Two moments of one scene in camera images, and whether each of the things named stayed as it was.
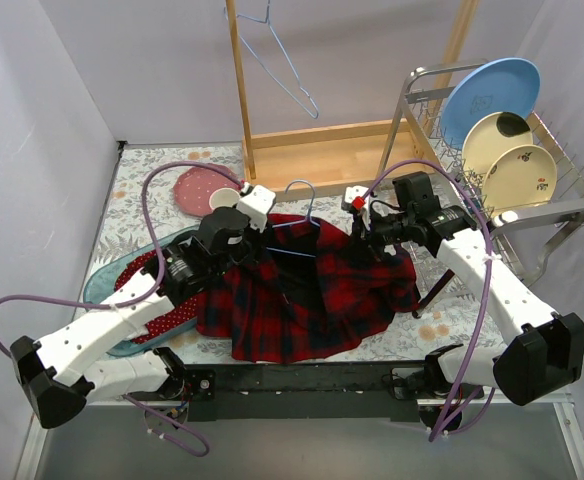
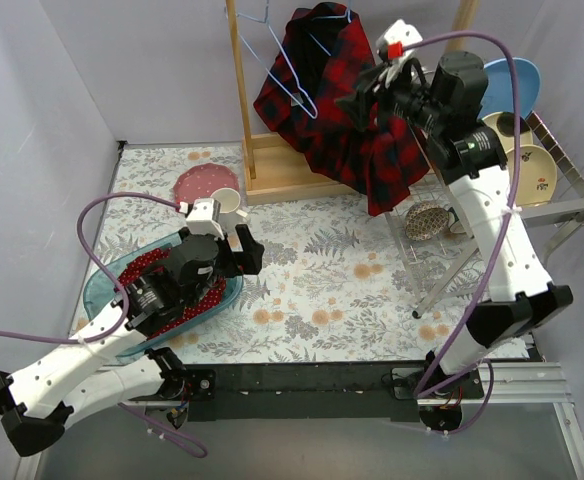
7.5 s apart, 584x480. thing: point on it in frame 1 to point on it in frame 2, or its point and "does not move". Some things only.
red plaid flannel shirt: x=300 y=290 to x=324 y=49
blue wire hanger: x=308 y=218 to x=347 y=16
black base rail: x=307 y=392 does not move
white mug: x=223 y=197 does not move
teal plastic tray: x=101 y=284 does not move
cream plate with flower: x=518 y=176 does not move
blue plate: x=507 y=85 does not move
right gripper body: x=364 y=230 to x=372 y=89
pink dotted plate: x=194 y=186 does not move
